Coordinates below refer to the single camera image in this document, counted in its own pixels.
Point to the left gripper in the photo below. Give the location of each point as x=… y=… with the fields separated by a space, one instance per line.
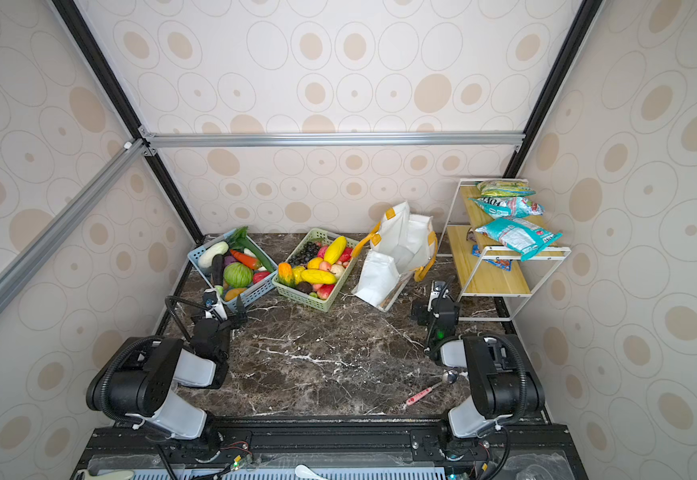
x=228 y=321

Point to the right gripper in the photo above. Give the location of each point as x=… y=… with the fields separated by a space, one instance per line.
x=430 y=313

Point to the white grocery bag yellow handles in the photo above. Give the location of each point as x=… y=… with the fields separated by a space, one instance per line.
x=401 y=247

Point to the green cucumber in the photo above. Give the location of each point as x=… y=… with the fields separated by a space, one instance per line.
x=267 y=262

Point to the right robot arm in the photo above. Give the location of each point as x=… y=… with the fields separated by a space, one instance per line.
x=503 y=385

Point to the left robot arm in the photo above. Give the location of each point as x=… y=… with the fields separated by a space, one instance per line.
x=138 y=385

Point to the teal snack bag front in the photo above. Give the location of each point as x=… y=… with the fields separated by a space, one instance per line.
x=519 y=235

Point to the teal snack bag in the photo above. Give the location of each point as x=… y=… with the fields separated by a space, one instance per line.
x=518 y=207
x=519 y=235

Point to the teal snack bag middle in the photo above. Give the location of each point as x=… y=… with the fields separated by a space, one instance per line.
x=518 y=207

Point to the yellow-green snack bag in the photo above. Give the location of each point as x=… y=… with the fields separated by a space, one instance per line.
x=500 y=188

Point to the orange potato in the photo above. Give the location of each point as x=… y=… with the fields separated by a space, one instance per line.
x=232 y=294

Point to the green cabbage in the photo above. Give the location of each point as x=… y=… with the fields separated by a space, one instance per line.
x=237 y=275

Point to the red cabbage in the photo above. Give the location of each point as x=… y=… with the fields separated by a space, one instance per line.
x=260 y=276

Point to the blue snack packet lower shelf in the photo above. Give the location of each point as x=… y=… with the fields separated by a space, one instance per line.
x=502 y=264

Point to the orange-red carrot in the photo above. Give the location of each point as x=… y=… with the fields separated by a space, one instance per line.
x=247 y=260

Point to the orange-green papaya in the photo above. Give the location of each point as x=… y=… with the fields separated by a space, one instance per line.
x=286 y=275

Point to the green leafy vegetable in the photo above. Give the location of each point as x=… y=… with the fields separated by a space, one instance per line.
x=236 y=240

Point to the red-green mango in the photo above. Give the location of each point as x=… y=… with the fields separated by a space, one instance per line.
x=325 y=291

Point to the tall yellow mango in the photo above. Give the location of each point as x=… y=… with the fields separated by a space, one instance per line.
x=335 y=250

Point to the green plastic basket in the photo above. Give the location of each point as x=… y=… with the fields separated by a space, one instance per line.
x=305 y=293

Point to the lying yellow mango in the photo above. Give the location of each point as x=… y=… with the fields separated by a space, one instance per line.
x=315 y=276

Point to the black grape bunch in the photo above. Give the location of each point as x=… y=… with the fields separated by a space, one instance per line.
x=306 y=254

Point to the pink handled spoon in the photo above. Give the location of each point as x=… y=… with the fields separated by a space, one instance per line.
x=429 y=390

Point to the white wire wooden shelf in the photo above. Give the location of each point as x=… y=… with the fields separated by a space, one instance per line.
x=476 y=278

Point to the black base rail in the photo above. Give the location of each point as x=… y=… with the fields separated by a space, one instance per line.
x=336 y=448

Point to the horizontal aluminium rail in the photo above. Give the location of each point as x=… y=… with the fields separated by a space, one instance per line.
x=293 y=140

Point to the diagonal aluminium rail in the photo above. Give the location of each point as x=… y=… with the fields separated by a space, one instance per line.
x=27 y=263

